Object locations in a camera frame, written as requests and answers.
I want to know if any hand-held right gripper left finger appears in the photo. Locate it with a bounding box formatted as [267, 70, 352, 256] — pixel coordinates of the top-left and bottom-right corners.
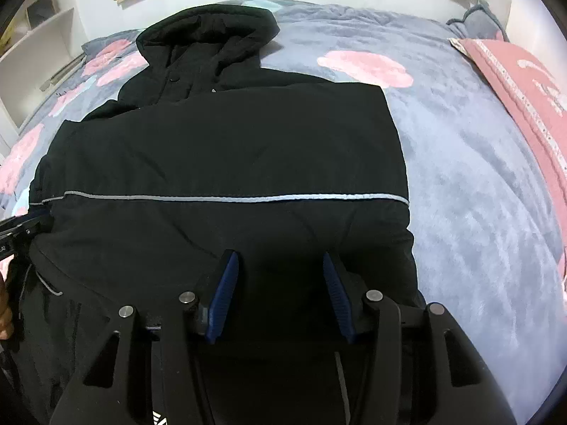
[49, 249, 242, 425]

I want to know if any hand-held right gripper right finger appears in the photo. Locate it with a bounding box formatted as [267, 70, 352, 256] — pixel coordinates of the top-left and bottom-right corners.
[322, 251, 518, 425]

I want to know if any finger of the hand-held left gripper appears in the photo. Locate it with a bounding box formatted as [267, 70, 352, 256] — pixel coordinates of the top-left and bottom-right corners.
[0, 213, 50, 243]

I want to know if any black hooded jacket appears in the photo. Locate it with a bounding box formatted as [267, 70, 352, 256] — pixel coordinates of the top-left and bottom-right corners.
[9, 4, 426, 425]

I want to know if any person's left hand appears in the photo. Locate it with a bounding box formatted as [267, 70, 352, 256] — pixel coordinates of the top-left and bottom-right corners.
[0, 270, 15, 341]

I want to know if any grey blanket with pink flowers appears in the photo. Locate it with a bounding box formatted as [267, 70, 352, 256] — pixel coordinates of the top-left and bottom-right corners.
[0, 0, 567, 425]

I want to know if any pink pillow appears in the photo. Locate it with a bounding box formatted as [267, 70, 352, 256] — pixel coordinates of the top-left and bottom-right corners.
[449, 38, 567, 284]

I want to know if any grey pillow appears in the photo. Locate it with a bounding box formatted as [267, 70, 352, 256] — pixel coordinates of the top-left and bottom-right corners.
[447, 4, 510, 41]

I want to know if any white wall shelf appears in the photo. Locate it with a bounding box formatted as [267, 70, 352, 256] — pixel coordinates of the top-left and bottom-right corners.
[0, 0, 87, 151]

